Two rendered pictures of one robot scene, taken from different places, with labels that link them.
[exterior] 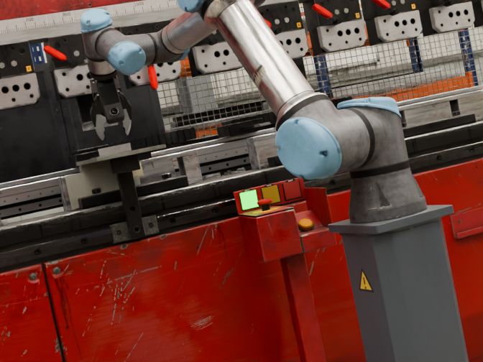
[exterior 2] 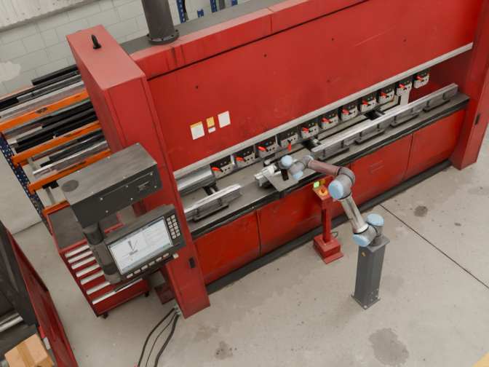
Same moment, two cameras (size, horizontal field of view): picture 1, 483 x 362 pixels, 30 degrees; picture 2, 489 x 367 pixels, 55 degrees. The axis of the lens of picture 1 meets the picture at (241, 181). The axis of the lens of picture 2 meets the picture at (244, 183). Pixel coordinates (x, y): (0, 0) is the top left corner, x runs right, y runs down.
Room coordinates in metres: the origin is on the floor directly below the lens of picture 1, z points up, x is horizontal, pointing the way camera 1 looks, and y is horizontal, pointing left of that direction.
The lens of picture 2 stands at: (-0.39, 0.73, 3.54)
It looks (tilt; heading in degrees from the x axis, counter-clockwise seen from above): 43 degrees down; 357
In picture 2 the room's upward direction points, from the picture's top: 8 degrees counter-clockwise
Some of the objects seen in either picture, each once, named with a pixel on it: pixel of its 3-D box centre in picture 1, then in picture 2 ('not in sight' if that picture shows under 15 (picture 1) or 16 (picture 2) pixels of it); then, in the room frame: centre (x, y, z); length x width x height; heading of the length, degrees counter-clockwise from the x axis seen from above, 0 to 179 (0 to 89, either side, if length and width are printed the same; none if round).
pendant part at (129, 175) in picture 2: not in sight; (127, 223); (1.62, 1.36, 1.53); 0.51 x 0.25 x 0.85; 116
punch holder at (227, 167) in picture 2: not in sight; (220, 164); (2.34, 0.75, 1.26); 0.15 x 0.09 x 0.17; 111
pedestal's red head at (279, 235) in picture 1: (284, 217); (327, 192); (2.34, -0.09, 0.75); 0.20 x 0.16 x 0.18; 106
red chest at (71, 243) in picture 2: not in sight; (103, 258); (2.29, 1.88, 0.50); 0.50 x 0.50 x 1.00; 21
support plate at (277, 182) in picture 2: (119, 155); (279, 178); (2.35, 0.30, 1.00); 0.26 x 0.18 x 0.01; 21
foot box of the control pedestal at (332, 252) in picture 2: not in sight; (327, 247); (2.31, -0.10, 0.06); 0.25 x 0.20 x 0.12; 16
